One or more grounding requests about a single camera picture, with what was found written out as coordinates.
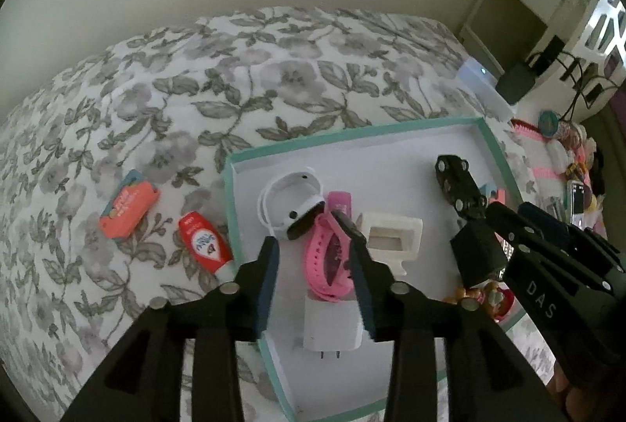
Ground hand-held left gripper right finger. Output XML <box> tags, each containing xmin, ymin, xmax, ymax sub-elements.
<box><xmin>333</xmin><ymin>209</ymin><xmax>543</xmax><ymax>422</ymax></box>

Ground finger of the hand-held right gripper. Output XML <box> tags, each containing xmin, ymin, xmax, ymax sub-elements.
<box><xmin>518</xmin><ymin>202</ymin><xmax>626</xmax><ymax>273</ymax></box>
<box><xmin>489</xmin><ymin>202</ymin><xmax>614</xmax><ymax>296</ymax></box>

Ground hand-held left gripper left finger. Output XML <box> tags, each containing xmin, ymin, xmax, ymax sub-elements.
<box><xmin>68</xmin><ymin>236</ymin><xmax>282</xmax><ymax>422</ymax></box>

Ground white charger adapter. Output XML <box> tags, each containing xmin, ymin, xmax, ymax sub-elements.
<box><xmin>302</xmin><ymin>294</ymin><xmax>367</xmax><ymax>361</ymax></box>

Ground pink watch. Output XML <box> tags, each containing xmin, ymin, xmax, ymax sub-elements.
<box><xmin>303</xmin><ymin>209</ymin><xmax>355</xmax><ymax>303</ymax></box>

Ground black charger adapter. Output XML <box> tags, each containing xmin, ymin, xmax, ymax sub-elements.
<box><xmin>450</xmin><ymin>221</ymin><xmax>509</xmax><ymax>288</ymax></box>

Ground white smartwatch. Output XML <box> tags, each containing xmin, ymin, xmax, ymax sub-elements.
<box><xmin>257</xmin><ymin>166</ymin><xmax>326</xmax><ymax>241</ymax></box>

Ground white plastic frame stand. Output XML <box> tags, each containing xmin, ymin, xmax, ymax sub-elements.
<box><xmin>359</xmin><ymin>213</ymin><xmax>424</xmax><ymax>276</ymax></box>

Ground black toy car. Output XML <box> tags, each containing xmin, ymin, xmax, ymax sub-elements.
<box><xmin>434</xmin><ymin>154</ymin><xmax>490</xmax><ymax>222</ymax></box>

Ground teal box with white inside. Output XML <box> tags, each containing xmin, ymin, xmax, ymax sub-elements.
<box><xmin>224</xmin><ymin>116</ymin><xmax>524</xmax><ymax>422</ymax></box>

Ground person's right hand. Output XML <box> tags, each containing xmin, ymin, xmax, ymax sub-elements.
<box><xmin>548</xmin><ymin>366</ymin><xmax>588</xmax><ymax>422</ymax></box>

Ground smartphone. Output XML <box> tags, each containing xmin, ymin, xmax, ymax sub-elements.
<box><xmin>567</xmin><ymin>180</ymin><xmax>588</xmax><ymax>227</ymax></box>

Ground small orange toy figure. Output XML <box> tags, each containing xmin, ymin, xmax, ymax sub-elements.
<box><xmin>443</xmin><ymin>280</ymin><xmax>514</xmax><ymax>322</ymax></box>

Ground red and white tube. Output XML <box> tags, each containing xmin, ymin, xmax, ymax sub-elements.
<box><xmin>177</xmin><ymin>212</ymin><xmax>236</xmax><ymax>282</ymax></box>

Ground pink lace strip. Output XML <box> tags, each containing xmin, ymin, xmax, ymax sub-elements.
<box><xmin>511</xmin><ymin>119</ymin><xmax>556</xmax><ymax>142</ymax></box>

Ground teal round lid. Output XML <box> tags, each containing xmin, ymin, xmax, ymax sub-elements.
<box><xmin>538</xmin><ymin>110</ymin><xmax>563</xmax><ymax>136</ymax></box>

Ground dark grey box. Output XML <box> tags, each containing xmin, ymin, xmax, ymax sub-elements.
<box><xmin>495</xmin><ymin>63</ymin><xmax>537</xmax><ymax>105</ymax></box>

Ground white device with light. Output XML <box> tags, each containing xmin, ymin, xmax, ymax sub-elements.
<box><xmin>459</xmin><ymin>57</ymin><xmax>513</xmax><ymax>119</ymax></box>

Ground orange and blue box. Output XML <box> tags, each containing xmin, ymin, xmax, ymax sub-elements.
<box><xmin>99</xmin><ymin>170</ymin><xmax>160</xmax><ymax>240</ymax></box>

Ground grey floral blanket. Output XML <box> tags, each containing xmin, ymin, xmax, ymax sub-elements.
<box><xmin>0</xmin><ymin>6</ymin><xmax>553</xmax><ymax>422</ymax></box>

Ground black cables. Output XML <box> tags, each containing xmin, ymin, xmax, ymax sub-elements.
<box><xmin>525</xmin><ymin>50</ymin><xmax>622</xmax><ymax>120</ymax></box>

